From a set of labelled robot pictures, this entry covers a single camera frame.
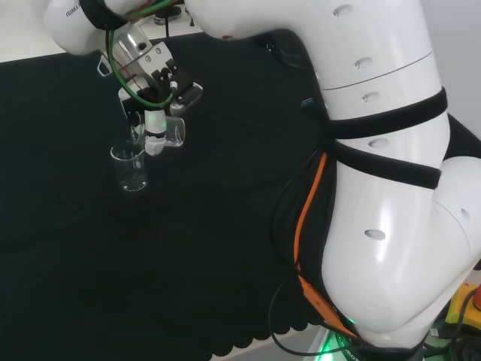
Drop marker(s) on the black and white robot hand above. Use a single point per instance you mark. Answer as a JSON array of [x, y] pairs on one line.
[[188, 94]]

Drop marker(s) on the clear glass beaker with water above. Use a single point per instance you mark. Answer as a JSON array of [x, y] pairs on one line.
[[174, 131]]

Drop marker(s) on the clear empty glass beaker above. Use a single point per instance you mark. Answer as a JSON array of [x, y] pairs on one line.
[[129, 169]]

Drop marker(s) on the black bench cloth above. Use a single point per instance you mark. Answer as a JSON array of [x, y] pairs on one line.
[[112, 263]]

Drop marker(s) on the yellow stop button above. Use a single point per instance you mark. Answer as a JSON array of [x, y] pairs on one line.
[[460, 308]]

